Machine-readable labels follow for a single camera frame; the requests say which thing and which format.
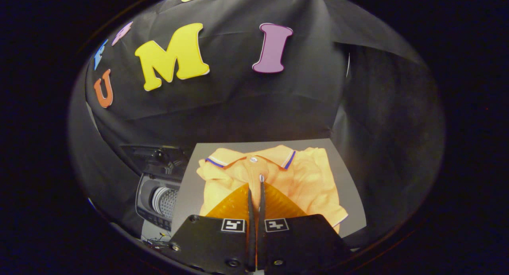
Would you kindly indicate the grey washing machine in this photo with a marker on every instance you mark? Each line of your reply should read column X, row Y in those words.
column 163, row 203

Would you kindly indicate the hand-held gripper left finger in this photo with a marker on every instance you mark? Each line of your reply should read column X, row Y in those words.
column 251, row 235

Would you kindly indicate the silver cabinet with dark top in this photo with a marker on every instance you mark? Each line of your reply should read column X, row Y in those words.
column 190, row 191

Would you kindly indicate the black backdrop cloth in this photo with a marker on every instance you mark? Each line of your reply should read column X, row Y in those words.
column 238, row 108

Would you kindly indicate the orange polo shirt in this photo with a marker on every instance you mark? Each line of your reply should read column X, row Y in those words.
column 302, row 179

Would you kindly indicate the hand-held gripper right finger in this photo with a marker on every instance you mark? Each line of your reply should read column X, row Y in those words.
column 261, row 243

